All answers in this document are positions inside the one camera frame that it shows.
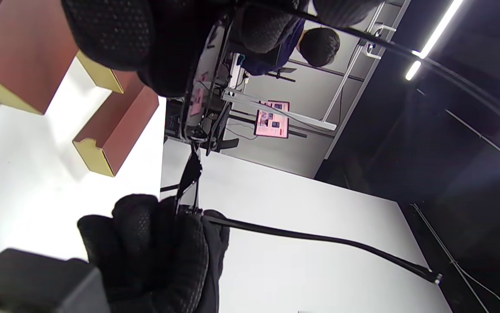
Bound person's right hand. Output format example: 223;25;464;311
77;193;231;313

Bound person's left hand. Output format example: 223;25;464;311
61;0;385;98

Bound brown sliding storage box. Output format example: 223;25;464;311
76;51;125;94
72;72;160;178
0;0;79;116

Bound black sunglasses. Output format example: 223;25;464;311
159;0;500;285

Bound black mesh office chair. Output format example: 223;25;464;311
206;102;240;153

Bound white partition board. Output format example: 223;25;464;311
160;138;454;313

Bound monitor with pink screen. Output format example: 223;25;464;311
253;100;291;140

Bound white ceiling light strip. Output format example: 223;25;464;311
405;60;422;81
418;0;465;59

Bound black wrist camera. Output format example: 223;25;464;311
0;248;111;313

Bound silver aluminium post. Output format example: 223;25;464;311
321;2;396;123

